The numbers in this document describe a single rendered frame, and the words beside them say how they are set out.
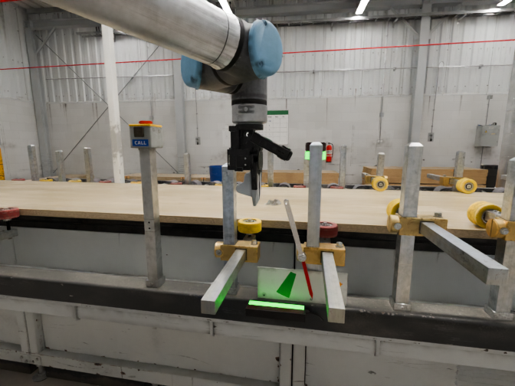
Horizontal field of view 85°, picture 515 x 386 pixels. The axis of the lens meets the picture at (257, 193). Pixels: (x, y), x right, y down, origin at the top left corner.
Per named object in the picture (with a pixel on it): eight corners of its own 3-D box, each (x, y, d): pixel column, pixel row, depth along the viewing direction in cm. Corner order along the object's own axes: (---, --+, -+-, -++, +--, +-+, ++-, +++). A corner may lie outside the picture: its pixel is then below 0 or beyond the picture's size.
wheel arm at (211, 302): (216, 318, 57) (215, 299, 56) (200, 317, 57) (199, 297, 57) (255, 245, 99) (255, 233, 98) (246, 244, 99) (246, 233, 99)
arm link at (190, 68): (203, 29, 53) (252, 45, 61) (173, 45, 61) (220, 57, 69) (205, 82, 54) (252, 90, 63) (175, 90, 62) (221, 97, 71)
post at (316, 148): (316, 305, 84) (323, 142, 76) (304, 305, 84) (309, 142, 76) (316, 299, 87) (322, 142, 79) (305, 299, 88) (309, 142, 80)
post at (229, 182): (235, 315, 89) (233, 163, 81) (224, 315, 90) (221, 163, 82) (237, 309, 92) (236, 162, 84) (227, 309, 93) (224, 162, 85)
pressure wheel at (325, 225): (337, 262, 89) (339, 227, 87) (311, 260, 90) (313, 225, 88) (335, 252, 96) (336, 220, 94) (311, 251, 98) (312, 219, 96)
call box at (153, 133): (152, 150, 83) (149, 123, 82) (130, 150, 84) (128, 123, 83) (163, 150, 90) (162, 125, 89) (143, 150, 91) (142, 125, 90)
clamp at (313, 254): (344, 266, 79) (346, 250, 79) (296, 263, 82) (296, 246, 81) (342, 259, 85) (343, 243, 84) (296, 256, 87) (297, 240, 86)
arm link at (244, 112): (269, 108, 75) (264, 103, 66) (269, 126, 76) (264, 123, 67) (236, 109, 77) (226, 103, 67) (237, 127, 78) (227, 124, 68)
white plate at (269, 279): (346, 306, 81) (348, 273, 79) (257, 298, 86) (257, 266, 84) (346, 305, 82) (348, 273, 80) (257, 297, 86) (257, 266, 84)
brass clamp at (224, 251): (257, 263, 83) (257, 247, 83) (213, 260, 86) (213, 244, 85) (260, 256, 89) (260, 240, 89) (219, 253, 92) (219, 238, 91)
